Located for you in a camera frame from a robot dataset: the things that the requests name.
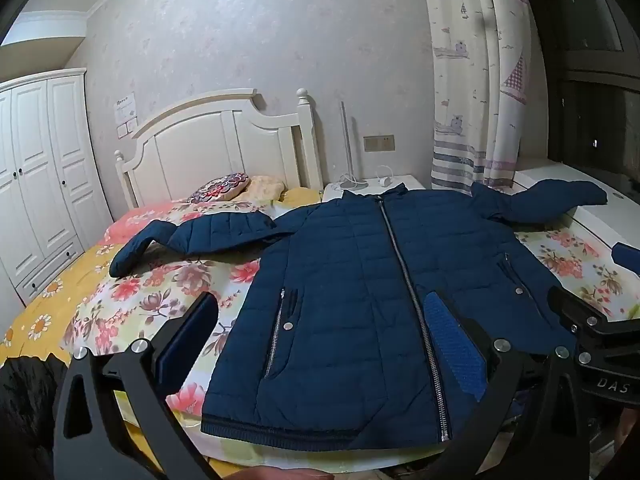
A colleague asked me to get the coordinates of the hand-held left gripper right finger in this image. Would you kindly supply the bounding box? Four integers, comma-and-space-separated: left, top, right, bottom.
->
422, 290, 593, 480

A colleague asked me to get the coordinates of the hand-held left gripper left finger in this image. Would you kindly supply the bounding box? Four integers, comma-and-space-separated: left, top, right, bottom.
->
52, 290, 221, 480

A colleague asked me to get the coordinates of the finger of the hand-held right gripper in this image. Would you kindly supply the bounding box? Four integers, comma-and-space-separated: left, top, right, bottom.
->
547, 285, 608, 333
612, 242, 640, 277

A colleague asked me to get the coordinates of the navy blue puffer jacket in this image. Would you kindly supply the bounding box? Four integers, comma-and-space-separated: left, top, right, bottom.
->
109, 180, 608, 453

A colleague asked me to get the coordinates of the white window ledge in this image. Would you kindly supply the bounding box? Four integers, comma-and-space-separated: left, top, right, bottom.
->
515, 157, 640, 271

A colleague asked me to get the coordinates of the floral patterned blanket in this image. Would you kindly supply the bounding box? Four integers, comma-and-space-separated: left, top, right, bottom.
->
60, 199, 640, 476

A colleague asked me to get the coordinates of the yellow orange bed sheet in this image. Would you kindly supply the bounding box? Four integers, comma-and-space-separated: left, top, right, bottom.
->
0, 200, 193, 361

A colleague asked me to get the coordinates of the embroidered patterned cushion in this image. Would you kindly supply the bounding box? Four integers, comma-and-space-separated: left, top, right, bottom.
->
187, 172, 251, 205

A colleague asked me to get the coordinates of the pale orange pillow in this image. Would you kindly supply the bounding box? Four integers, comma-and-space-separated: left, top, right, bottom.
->
245, 175, 287, 203

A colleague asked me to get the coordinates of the yellow pillow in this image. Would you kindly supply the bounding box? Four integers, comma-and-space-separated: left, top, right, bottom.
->
277, 186, 323, 207

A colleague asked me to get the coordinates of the dark window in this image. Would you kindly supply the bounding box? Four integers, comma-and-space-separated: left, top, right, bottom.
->
520, 0, 640, 186

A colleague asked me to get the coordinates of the black cloth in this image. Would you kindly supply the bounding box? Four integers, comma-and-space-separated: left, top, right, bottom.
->
0, 355, 68, 480

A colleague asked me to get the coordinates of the cream wooden headboard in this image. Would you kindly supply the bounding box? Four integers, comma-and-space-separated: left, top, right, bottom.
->
114, 87, 325, 211

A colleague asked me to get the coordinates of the white nightstand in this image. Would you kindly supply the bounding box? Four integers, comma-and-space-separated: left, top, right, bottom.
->
321, 175, 426, 203

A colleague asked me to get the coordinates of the white wardrobe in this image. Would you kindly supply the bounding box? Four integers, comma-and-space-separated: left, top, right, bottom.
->
0, 67, 113, 306

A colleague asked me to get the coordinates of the slim white desk lamp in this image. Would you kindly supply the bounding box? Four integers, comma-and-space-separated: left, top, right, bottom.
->
334, 101, 368, 191

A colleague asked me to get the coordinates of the white paper notice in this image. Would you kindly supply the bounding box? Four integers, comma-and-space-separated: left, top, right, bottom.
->
114, 92, 138, 123

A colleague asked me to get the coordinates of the printed striped curtain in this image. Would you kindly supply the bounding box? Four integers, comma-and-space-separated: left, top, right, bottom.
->
417, 0, 533, 196

